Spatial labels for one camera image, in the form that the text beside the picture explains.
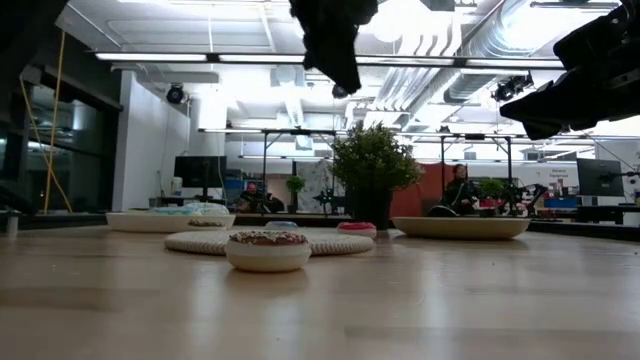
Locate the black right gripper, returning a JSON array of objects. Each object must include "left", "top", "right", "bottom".
[{"left": 499, "top": 0, "right": 640, "bottom": 142}]

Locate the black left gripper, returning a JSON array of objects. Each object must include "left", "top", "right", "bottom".
[{"left": 288, "top": 0, "right": 379, "bottom": 96}]

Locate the small pink-iced donut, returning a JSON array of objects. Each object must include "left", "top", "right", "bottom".
[{"left": 335, "top": 221, "right": 379, "bottom": 241}]

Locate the small chocolate sprinkled donut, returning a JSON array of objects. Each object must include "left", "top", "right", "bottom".
[
  {"left": 186, "top": 218, "right": 229, "bottom": 230},
  {"left": 224, "top": 229, "right": 313, "bottom": 274}
]

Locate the black computer monitor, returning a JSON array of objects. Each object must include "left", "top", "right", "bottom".
[
  {"left": 576, "top": 157, "right": 626, "bottom": 198},
  {"left": 173, "top": 155, "right": 228, "bottom": 201}
]

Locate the small green desk plant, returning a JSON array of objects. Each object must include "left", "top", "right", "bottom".
[{"left": 477, "top": 178, "right": 507, "bottom": 200}]

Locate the large green bushy plant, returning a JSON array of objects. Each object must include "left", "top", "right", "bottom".
[{"left": 330, "top": 120, "right": 424, "bottom": 195}]

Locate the person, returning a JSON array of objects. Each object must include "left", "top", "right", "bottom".
[
  {"left": 236, "top": 180, "right": 267, "bottom": 214},
  {"left": 441, "top": 163, "right": 482, "bottom": 217}
]

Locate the long ceiling light bar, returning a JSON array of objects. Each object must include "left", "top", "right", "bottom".
[{"left": 94, "top": 51, "right": 567, "bottom": 69}]

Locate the small potted green plant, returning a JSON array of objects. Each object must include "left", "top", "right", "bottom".
[{"left": 285, "top": 174, "right": 307, "bottom": 214}]

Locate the cream round plate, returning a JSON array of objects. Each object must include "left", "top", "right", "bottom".
[{"left": 391, "top": 215, "right": 532, "bottom": 242}]

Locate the orange partition panel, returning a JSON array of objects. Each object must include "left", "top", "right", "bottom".
[{"left": 390, "top": 161, "right": 469, "bottom": 218}]

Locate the dark plant pot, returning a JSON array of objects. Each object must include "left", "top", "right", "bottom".
[{"left": 349, "top": 188, "right": 394, "bottom": 231}]

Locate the round woven white mat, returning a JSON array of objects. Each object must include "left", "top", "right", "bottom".
[{"left": 164, "top": 228, "right": 376, "bottom": 257}]

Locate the white round plate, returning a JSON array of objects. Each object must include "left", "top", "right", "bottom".
[{"left": 105, "top": 211, "right": 237, "bottom": 235}]

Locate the black metal frame rig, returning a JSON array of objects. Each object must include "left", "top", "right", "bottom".
[
  {"left": 198, "top": 126, "right": 347, "bottom": 202},
  {"left": 413, "top": 131, "right": 517, "bottom": 202}
]

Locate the silver ceiling air duct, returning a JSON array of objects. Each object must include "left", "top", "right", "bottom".
[{"left": 441, "top": 0, "right": 576, "bottom": 104}]

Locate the yellow hanging cable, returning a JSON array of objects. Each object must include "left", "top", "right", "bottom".
[
  {"left": 42, "top": 29, "right": 68, "bottom": 215},
  {"left": 18, "top": 78, "right": 74, "bottom": 214}
]

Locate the white short post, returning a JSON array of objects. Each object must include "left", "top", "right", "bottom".
[{"left": 3, "top": 209, "right": 22, "bottom": 241}]

